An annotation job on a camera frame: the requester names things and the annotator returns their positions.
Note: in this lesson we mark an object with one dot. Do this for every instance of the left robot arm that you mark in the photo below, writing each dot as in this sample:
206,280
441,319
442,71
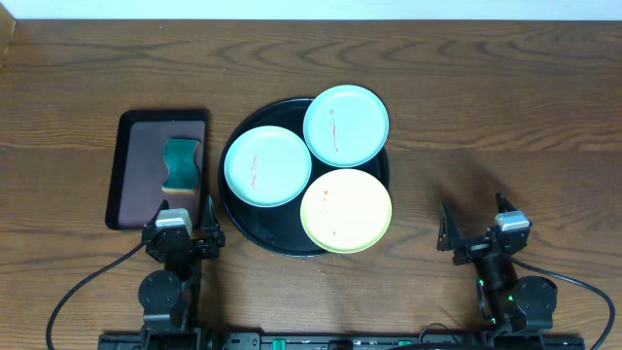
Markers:
170,296

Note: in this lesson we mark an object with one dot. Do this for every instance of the light blue plate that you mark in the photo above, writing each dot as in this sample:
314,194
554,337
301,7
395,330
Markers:
267,166
346,126

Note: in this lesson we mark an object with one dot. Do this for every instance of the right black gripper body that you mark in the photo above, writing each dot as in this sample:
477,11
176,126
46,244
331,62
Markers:
473,249

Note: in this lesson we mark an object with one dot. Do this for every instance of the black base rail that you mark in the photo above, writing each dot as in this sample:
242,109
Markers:
435,339

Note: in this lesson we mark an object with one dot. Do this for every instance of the green and orange sponge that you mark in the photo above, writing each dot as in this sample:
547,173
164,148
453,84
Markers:
179,158

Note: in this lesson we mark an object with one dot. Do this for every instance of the yellow plate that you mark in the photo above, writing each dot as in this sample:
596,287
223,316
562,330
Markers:
346,211

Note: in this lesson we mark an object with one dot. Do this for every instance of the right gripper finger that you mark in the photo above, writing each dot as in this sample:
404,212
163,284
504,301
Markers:
503,204
449,236

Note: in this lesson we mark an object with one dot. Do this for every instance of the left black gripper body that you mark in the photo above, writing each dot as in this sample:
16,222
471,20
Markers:
214,250

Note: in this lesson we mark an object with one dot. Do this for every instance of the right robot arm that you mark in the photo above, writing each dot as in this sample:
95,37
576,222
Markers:
515,304

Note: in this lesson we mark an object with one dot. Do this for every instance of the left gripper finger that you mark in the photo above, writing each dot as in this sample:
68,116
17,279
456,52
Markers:
210,224
164,205

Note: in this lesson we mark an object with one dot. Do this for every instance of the round black serving tray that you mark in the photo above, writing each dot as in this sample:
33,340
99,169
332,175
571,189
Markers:
279,229

